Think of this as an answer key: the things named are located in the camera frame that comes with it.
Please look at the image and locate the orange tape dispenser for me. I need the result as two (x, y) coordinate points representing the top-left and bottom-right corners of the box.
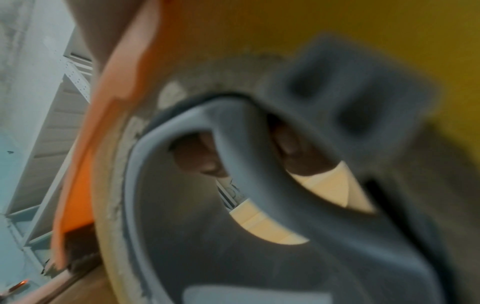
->
(50, 0), (457, 304)

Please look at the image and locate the brown cardboard box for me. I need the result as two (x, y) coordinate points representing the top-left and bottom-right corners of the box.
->
(35, 261), (115, 304)

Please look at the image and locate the white metal shelving unit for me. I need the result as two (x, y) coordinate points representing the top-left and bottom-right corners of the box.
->
(5, 26), (95, 269)

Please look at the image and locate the yellowish clear tape roll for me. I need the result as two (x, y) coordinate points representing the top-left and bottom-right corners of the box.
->
(89, 0), (480, 304)

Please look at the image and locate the person's right hand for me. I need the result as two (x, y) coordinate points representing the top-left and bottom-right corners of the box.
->
(69, 0), (339, 176)

